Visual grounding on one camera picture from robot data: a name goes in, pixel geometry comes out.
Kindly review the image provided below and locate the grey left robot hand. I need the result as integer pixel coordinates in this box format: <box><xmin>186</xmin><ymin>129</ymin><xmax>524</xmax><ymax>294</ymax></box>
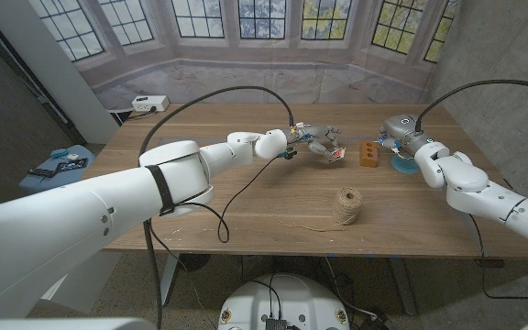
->
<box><xmin>284</xmin><ymin>122</ymin><xmax>343</xmax><ymax>162</ymax></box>

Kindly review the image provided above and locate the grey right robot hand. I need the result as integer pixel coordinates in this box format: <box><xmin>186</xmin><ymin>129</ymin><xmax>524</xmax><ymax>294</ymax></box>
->
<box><xmin>377</xmin><ymin>114</ymin><xmax>432</xmax><ymax>156</ymax></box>

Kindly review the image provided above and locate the wooden block with two holes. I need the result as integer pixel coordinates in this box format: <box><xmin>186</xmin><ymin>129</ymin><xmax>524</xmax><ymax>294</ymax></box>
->
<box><xmin>359</xmin><ymin>139</ymin><xmax>380</xmax><ymax>169</ymax></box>

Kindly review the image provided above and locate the blue round disc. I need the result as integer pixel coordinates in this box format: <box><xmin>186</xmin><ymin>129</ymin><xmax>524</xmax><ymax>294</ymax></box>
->
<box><xmin>390</xmin><ymin>153</ymin><xmax>422</xmax><ymax>176</ymax></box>

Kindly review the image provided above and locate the printed window backdrop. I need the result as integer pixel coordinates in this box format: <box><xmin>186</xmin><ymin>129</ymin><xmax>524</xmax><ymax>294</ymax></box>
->
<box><xmin>27</xmin><ymin>0</ymin><xmax>462</xmax><ymax>112</ymax></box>

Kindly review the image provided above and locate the brown twine spool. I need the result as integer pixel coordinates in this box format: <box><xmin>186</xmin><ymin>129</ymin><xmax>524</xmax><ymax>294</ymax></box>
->
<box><xmin>332</xmin><ymin>186</ymin><xmax>364</xmax><ymax>226</ymax></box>

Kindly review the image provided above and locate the loose twine strand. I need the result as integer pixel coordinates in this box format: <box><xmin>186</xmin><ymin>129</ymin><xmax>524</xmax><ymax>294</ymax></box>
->
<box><xmin>273</xmin><ymin>215</ymin><xmax>346</xmax><ymax>233</ymax></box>

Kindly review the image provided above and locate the grey table leg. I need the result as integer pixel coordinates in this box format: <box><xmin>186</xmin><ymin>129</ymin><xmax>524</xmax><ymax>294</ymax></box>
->
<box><xmin>386</xmin><ymin>257</ymin><xmax>419</xmax><ymax>317</ymax></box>
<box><xmin>158</xmin><ymin>253</ymin><xmax>182</xmax><ymax>309</ymax></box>

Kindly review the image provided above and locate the white power strip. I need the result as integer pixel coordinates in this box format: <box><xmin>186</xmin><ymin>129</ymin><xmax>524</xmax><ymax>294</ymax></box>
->
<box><xmin>131</xmin><ymin>94</ymin><xmax>171</xmax><ymax>114</ymax></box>

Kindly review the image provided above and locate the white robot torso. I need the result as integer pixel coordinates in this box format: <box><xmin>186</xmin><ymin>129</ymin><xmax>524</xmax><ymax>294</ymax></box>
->
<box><xmin>217</xmin><ymin>273</ymin><xmax>351</xmax><ymax>330</ymax></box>

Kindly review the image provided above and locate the black round fan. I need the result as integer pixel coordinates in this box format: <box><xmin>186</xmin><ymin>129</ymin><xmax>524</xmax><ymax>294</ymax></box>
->
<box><xmin>179</xmin><ymin>253</ymin><xmax>212</xmax><ymax>273</ymax></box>

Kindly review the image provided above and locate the long black remote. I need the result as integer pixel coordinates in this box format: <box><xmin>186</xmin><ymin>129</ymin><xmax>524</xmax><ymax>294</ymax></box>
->
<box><xmin>55</xmin><ymin>158</ymin><xmax>89</xmax><ymax>173</ymax></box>

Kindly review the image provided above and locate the blue stool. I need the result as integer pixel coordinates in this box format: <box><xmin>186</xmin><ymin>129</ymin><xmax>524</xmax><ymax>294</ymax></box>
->
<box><xmin>18</xmin><ymin>144</ymin><xmax>96</xmax><ymax>193</ymax></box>

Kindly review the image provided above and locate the short black remote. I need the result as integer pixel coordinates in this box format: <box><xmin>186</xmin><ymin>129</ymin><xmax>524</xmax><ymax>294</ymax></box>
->
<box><xmin>26</xmin><ymin>167</ymin><xmax>58</xmax><ymax>180</ymax></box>

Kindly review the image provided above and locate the white robot chest rim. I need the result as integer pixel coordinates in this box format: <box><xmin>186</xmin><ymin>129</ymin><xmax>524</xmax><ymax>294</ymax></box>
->
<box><xmin>0</xmin><ymin>317</ymin><xmax>156</xmax><ymax>330</ymax></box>

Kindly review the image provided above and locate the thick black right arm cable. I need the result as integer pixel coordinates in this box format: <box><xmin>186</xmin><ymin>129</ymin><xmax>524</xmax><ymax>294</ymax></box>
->
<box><xmin>413</xmin><ymin>79</ymin><xmax>528</xmax><ymax>134</ymax></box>

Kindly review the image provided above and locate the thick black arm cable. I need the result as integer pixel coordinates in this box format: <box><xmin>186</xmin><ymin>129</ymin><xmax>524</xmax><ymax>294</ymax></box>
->
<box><xmin>138</xmin><ymin>85</ymin><xmax>295</xmax><ymax>330</ymax></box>
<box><xmin>413</xmin><ymin>79</ymin><xmax>528</xmax><ymax>134</ymax></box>

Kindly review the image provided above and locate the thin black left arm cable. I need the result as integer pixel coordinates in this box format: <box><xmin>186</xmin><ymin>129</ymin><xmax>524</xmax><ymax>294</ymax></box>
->
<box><xmin>147</xmin><ymin>155</ymin><xmax>288</xmax><ymax>330</ymax></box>

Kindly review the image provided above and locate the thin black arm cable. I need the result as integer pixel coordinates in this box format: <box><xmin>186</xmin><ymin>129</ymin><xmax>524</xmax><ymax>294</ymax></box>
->
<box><xmin>147</xmin><ymin>155</ymin><xmax>288</xmax><ymax>330</ymax></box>
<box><xmin>468</xmin><ymin>214</ymin><xmax>528</xmax><ymax>302</ymax></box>

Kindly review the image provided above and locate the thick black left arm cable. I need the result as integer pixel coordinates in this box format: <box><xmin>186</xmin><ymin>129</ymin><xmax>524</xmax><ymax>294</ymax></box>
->
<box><xmin>138</xmin><ymin>85</ymin><xmax>295</xmax><ymax>330</ymax></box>

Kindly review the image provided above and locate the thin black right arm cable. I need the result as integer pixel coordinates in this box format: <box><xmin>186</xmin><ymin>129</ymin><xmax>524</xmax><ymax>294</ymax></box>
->
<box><xmin>468</xmin><ymin>214</ymin><xmax>528</xmax><ymax>302</ymax></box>

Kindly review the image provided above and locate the white floor cable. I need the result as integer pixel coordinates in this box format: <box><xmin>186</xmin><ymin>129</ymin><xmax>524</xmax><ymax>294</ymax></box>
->
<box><xmin>323</xmin><ymin>256</ymin><xmax>380</xmax><ymax>320</ymax></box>

